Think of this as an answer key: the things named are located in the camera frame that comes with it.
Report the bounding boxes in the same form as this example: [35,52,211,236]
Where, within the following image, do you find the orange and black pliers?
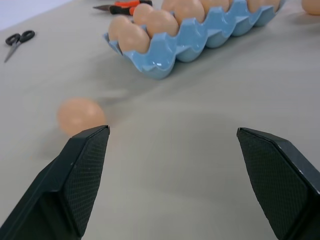
[92,0,153,16]

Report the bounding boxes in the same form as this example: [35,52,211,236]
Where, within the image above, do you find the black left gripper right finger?
[236,127,320,240]

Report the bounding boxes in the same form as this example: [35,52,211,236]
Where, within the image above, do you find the black handled scissors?
[3,29,36,64]

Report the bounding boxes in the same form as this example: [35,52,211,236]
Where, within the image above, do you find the blue ceramic egg tray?
[101,0,286,81]

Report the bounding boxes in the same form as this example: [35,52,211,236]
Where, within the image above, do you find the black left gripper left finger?
[0,124,111,240]

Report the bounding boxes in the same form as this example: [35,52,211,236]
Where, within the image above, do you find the brown egg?
[132,3,154,25]
[146,9,180,38]
[173,0,206,26]
[246,0,281,14]
[56,97,107,137]
[107,15,151,54]
[161,0,178,12]
[301,0,320,16]

